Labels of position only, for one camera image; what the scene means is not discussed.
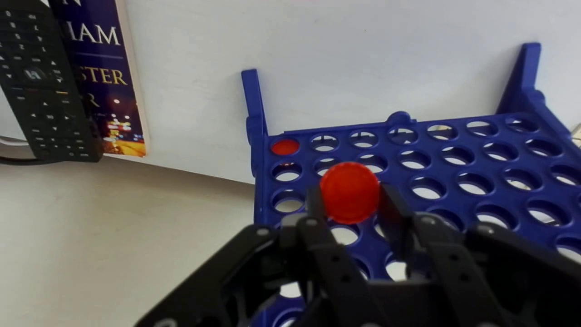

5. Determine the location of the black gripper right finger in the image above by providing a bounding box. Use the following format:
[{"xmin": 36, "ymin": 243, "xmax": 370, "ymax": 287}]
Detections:
[{"xmin": 377, "ymin": 183, "xmax": 581, "ymax": 327}]

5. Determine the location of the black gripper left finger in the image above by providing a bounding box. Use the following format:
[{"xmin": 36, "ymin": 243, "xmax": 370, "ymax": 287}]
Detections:
[{"xmin": 134, "ymin": 185, "xmax": 388, "ymax": 327}]

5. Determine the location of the orange game disc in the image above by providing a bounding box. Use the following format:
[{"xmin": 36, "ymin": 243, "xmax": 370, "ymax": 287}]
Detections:
[
  {"xmin": 317, "ymin": 160, "xmax": 382, "ymax": 227},
  {"xmin": 268, "ymin": 138, "xmax": 301, "ymax": 158}
]

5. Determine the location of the blue connect four gameboard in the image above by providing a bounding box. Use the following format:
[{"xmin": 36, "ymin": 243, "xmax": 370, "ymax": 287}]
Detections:
[{"xmin": 239, "ymin": 40, "xmax": 581, "ymax": 327}]

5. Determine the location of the dark box with tokens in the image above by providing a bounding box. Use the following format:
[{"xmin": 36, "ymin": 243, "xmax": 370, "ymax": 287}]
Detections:
[{"xmin": 46, "ymin": 0, "xmax": 148, "ymax": 160}]

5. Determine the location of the black remote control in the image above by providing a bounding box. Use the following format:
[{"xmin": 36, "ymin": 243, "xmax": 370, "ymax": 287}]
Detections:
[{"xmin": 0, "ymin": 0, "xmax": 104, "ymax": 163}]

